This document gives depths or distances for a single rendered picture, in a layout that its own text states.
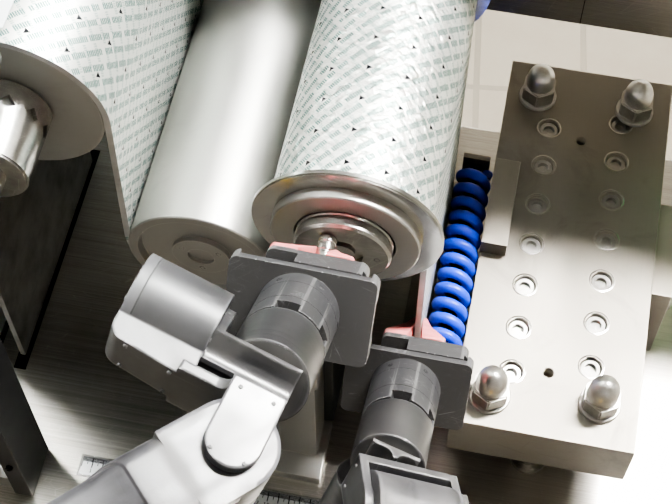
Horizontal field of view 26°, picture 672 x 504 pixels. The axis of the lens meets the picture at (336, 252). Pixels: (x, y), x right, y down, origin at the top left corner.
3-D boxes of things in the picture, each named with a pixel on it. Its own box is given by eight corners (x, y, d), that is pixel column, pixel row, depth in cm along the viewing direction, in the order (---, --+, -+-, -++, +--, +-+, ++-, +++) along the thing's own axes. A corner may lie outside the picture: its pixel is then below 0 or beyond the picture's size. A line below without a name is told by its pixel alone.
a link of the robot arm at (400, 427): (436, 462, 107) (365, 431, 106) (398, 526, 110) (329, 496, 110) (446, 409, 113) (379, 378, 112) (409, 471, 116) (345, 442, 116)
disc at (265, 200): (250, 259, 117) (251, 157, 104) (252, 254, 117) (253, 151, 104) (432, 296, 116) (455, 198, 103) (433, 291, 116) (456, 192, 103)
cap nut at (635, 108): (613, 123, 142) (621, 95, 138) (617, 93, 144) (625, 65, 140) (651, 129, 141) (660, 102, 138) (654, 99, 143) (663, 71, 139)
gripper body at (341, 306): (369, 357, 100) (351, 407, 94) (226, 328, 102) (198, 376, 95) (383, 272, 98) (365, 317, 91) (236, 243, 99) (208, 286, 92)
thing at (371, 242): (320, 282, 113) (274, 230, 108) (325, 260, 114) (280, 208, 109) (407, 275, 110) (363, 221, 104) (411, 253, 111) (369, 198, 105)
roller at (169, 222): (137, 282, 123) (118, 206, 113) (209, 48, 136) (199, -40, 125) (275, 306, 122) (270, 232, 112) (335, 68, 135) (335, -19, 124)
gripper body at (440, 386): (464, 418, 121) (455, 473, 114) (343, 396, 122) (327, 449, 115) (475, 353, 117) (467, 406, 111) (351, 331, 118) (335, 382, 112)
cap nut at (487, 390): (465, 410, 126) (469, 388, 122) (471, 373, 128) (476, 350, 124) (507, 418, 126) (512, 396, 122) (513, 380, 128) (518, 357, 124)
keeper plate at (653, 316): (629, 348, 143) (650, 293, 133) (638, 261, 148) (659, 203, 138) (654, 352, 143) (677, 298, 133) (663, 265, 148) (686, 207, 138)
